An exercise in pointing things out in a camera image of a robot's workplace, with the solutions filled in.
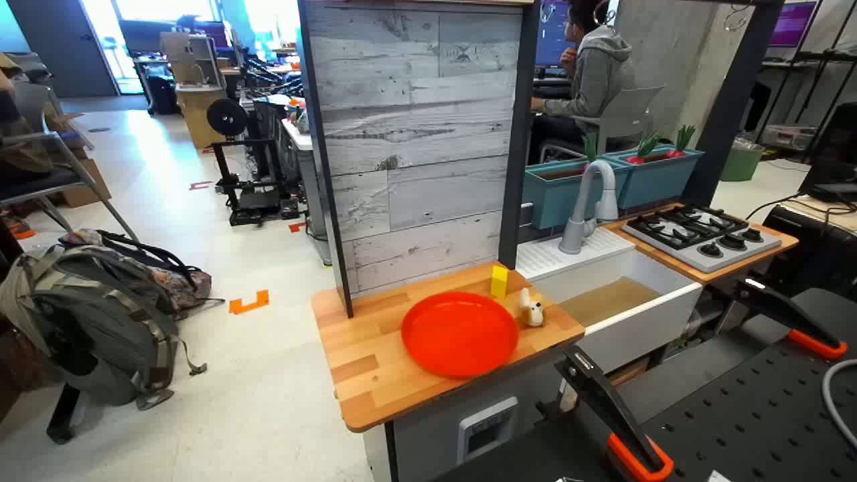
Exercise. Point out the black perforated table board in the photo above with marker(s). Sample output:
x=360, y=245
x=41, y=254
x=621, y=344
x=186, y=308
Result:
x=758, y=419

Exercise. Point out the black machine on stand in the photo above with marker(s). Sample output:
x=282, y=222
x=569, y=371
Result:
x=257, y=201

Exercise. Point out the white toy kitchen sink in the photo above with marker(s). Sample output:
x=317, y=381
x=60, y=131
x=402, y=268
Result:
x=644, y=321

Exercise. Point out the grey wood panel backboard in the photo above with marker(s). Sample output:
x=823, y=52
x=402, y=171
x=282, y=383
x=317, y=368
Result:
x=411, y=135

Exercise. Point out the wooden cabinet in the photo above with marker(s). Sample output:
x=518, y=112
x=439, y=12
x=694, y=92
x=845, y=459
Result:
x=201, y=115

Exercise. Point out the small white brown toy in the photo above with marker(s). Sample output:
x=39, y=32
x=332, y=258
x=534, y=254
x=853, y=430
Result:
x=532, y=311

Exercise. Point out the seated person grey hoodie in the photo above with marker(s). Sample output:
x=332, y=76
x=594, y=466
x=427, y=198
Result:
x=598, y=71

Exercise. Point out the grey toy tap faucet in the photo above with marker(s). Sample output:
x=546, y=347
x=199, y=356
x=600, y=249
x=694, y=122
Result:
x=576, y=229

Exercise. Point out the grey folding chair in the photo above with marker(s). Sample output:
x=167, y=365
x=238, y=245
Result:
x=53, y=178

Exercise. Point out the orange plastic plate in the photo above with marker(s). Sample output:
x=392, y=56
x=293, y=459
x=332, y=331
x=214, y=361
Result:
x=458, y=336

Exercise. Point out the wooden countertop under plate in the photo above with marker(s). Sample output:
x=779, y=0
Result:
x=376, y=356

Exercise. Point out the teal planter box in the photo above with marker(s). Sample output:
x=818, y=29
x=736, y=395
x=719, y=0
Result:
x=552, y=191
x=659, y=178

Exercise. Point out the small yellow block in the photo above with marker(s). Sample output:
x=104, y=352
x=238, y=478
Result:
x=498, y=281

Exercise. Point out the grey black backpack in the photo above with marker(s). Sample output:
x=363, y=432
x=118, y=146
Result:
x=98, y=321

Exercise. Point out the wooden countertop around stove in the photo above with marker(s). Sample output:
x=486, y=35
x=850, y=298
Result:
x=782, y=242

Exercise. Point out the grey mesh chair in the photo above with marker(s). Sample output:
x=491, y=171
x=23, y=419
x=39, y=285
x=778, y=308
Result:
x=629, y=115

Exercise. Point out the green bin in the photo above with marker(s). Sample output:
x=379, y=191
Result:
x=740, y=162

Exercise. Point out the black kitchen frame post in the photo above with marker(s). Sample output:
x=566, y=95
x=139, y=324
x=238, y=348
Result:
x=731, y=98
x=518, y=135
x=323, y=178

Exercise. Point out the grey toy stove top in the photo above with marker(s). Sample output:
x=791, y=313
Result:
x=698, y=237

